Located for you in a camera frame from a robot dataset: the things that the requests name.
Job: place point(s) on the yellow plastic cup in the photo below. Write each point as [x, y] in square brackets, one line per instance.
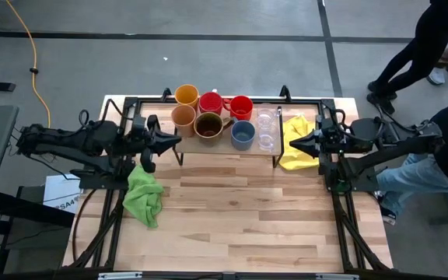
[187, 95]

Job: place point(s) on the yellow cloth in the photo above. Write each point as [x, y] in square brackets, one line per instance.
[298, 124]

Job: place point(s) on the brown green glazed mug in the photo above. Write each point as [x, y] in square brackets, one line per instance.
[208, 126]

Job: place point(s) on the silver bracket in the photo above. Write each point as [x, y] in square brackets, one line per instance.
[120, 275]
[337, 276]

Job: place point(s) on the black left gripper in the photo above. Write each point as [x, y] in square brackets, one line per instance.
[150, 145]

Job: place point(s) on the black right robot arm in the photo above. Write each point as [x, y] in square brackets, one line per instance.
[383, 144]

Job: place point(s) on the grey blue mug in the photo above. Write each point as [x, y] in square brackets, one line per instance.
[242, 135]

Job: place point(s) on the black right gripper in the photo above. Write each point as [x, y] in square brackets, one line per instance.
[329, 136]

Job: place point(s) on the clear footed glass mug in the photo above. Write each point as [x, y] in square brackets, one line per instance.
[266, 114]

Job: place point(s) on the orange plastic cup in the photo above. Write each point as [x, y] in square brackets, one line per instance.
[183, 116]

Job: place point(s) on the clear plastic cup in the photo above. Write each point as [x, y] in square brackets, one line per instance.
[267, 138]

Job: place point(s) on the green cloth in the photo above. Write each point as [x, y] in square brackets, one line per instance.
[142, 194]

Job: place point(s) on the white printed paper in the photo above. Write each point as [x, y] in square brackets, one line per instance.
[60, 194]

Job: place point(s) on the wooden shelf with black frame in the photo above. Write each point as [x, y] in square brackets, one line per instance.
[208, 149]

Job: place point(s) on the black table rig frame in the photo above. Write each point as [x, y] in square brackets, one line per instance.
[286, 101]

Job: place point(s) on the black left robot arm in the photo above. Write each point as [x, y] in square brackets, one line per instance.
[72, 142]

